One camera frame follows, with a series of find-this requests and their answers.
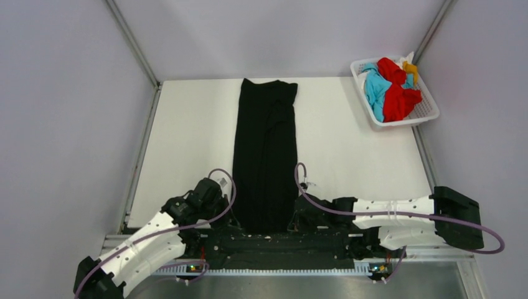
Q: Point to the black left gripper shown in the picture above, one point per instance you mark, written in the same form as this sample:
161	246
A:
228	222

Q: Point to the white t-shirt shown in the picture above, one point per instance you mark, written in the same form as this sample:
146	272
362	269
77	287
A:
407	59

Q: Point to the red t-shirt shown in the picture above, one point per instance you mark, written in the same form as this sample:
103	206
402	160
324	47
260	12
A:
402	96

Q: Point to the white slotted cable duct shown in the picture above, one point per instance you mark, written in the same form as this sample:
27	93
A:
359	269

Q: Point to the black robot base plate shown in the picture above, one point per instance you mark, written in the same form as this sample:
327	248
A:
325	249

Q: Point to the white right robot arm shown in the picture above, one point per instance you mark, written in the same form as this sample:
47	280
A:
427	220

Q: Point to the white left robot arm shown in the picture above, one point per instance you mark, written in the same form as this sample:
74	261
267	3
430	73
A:
116	273

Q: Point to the light blue t-shirt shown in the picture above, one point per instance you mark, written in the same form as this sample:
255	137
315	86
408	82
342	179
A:
375	87

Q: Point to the black t-shirt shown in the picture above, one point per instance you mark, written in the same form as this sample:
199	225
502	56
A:
265	156

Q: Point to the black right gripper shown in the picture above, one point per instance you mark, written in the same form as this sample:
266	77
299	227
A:
297	224

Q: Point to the yellow t-shirt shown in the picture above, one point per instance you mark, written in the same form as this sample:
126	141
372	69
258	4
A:
411	69

